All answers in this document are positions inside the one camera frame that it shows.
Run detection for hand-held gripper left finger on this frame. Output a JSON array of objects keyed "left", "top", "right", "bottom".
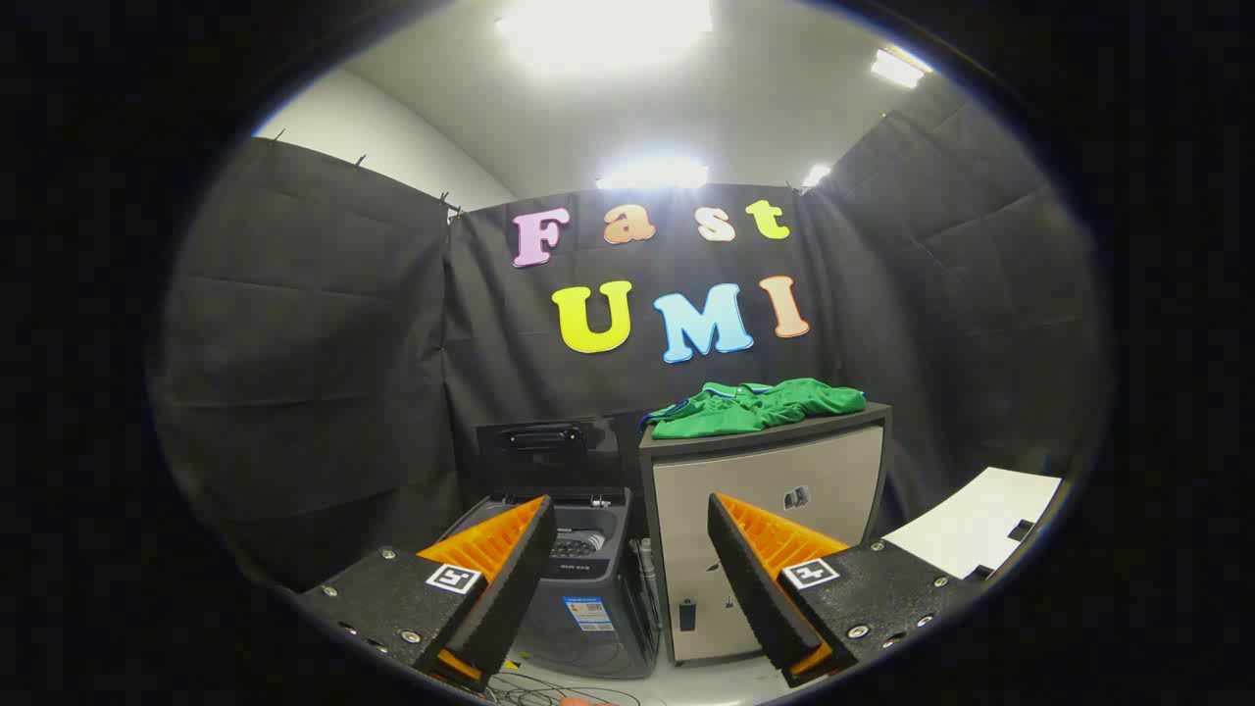
[{"left": 294, "top": 495, "right": 558, "bottom": 692}]

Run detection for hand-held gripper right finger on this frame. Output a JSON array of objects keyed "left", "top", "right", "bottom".
[{"left": 708, "top": 492, "right": 981, "bottom": 687}]

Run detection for dark grey washing machine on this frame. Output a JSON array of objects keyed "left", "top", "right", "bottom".
[{"left": 441, "top": 487, "right": 660, "bottom": 680}]

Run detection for dark washing machine lid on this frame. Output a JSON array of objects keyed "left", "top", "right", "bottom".
[{"left": 477, "top": 417, "right": 643, "bottom": 496}]

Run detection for green polo shirt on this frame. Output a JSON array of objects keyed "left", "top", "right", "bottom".
[{"left": 642, "top": 378, "right": 868, "bottom": 439}]

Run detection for grey cabinet with dark top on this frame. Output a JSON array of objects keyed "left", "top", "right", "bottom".
[{"left": 639, "top": 402, "right": 893, "bottom": 668}]

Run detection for white flat board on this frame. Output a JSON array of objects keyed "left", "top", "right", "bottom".
[{"left": 882, "top": 467, "right": 1065, "bottom": 581}]

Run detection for black backdrop cloth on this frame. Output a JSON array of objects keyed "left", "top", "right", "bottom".
[{"left": 147, "top": 74, "right": 1114, "bottom": 589}]

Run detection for small ceiling light panel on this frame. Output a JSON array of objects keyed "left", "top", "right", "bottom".
[{"left": 871, "top": 47, "right": 928, "bottom": 89}]

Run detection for large ceiling light panel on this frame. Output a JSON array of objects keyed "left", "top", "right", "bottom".
[{"left": 495, "top": 0, "right": 715, "bottom": 75}]

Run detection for grey drain hose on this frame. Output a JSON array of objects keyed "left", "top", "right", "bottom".
[{"left": 632, "top": 537, "right": 663, "bottom": 629}]

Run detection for floor cables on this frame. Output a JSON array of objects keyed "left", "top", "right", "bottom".
[{"left": 485, "top": 667, "right": 638, "bottom": 706}]

